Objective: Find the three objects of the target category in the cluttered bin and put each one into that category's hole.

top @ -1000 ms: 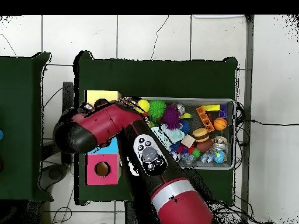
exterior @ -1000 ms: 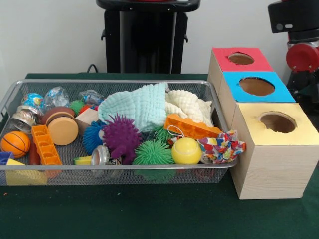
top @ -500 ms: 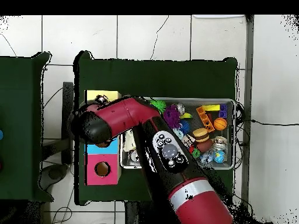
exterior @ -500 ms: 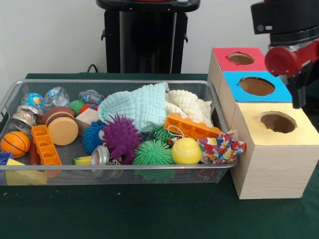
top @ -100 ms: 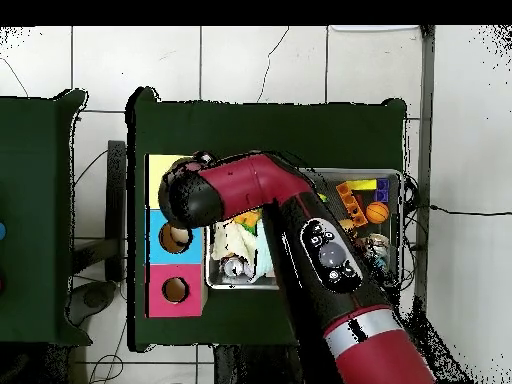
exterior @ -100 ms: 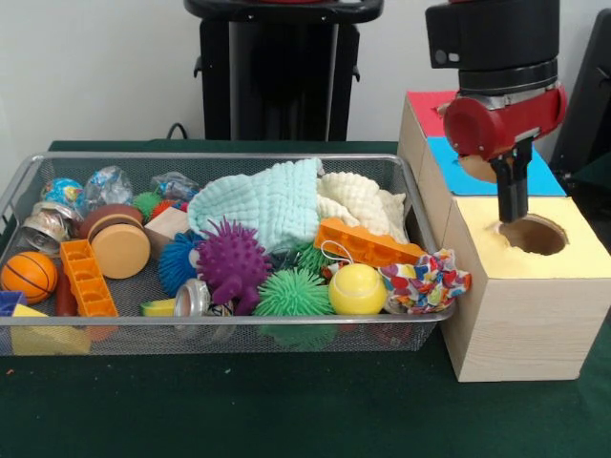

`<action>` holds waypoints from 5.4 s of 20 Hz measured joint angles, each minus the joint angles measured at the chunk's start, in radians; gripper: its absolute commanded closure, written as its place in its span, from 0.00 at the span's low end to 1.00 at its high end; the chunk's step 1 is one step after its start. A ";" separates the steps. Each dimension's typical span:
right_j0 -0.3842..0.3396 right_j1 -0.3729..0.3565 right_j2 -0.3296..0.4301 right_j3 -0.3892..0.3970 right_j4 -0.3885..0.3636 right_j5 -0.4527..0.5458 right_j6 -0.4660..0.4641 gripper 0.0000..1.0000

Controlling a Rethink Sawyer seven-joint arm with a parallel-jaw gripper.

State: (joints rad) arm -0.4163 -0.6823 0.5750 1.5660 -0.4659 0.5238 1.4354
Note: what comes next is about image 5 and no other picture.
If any wooden box with three holes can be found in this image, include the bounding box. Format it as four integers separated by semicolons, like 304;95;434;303
144;153;210;319

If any dark green table cloth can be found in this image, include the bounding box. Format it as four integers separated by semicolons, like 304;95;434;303
126;86;408;353

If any green covered side table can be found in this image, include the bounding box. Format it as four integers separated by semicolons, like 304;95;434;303
0;90;92;347

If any yellow plastic block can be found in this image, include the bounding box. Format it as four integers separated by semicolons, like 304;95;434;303
345;179;379;192

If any black stand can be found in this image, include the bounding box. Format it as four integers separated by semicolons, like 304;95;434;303
71;139;128;283

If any clear mesh bin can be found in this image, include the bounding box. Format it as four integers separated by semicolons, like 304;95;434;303
204;166;404;292

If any mint knitted cloth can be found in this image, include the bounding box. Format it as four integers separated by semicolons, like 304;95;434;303
255;221;276;278

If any cream waffle cloth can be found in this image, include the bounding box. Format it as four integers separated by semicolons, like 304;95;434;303
210;219;258;262

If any orange basketball toy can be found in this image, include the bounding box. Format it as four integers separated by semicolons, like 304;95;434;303
365;201;390;225

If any black cable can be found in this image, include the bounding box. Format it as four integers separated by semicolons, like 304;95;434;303
415;203;512;217

